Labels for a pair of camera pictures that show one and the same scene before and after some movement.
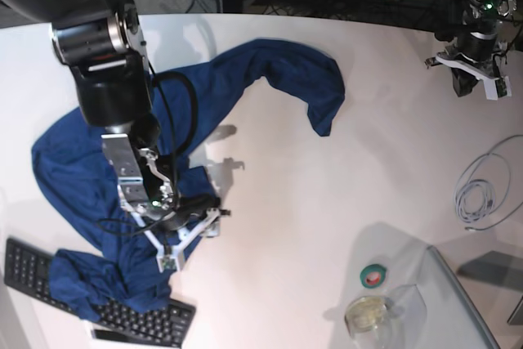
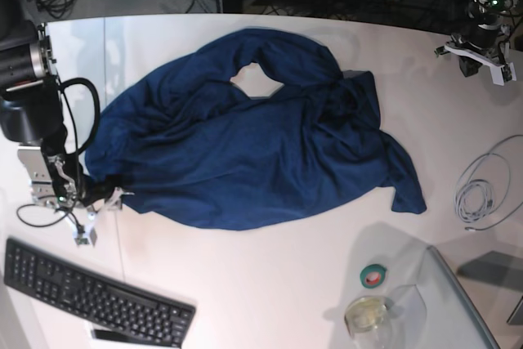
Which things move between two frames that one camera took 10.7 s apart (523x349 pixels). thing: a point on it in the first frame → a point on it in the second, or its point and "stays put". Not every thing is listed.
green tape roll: x=373 y=275 stays put
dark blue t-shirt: x=76 y=172 → x=180 y=142
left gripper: x=184 y=208 → x=91 y=190
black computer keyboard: x=167 y=324 stays put
